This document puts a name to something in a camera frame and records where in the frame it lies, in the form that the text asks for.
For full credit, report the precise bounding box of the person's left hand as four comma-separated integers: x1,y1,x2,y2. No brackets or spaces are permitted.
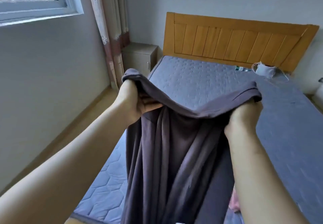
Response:
113,79,165,126

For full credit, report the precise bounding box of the person's right hand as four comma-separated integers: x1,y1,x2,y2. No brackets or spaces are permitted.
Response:
223,100,264,140

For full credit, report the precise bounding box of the blue quilted mattress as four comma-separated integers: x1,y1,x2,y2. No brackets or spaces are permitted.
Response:
70,55,323,224

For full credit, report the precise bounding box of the dark purple garment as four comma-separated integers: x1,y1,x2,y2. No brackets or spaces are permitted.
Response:
119,68,263,224

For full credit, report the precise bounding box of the pink pajama shirt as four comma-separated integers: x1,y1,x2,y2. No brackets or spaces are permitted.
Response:
228,188,242,214

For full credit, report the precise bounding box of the person's left forearm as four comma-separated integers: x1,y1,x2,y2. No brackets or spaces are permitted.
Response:
0,105,133,224

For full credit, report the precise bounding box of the person's right forearm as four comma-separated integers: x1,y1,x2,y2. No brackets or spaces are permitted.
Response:
226,128,310,224

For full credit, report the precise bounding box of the wooden bedside table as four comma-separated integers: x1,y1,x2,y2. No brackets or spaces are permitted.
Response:
121,42,159,78

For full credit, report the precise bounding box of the white face mask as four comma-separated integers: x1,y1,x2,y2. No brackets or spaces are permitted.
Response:
251,61,291,82

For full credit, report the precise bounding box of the patterned curtain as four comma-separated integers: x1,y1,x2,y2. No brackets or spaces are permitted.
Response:
86,0,131,91

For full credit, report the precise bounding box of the orange wooden board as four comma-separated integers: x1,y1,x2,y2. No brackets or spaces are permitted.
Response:
163,12,320,74

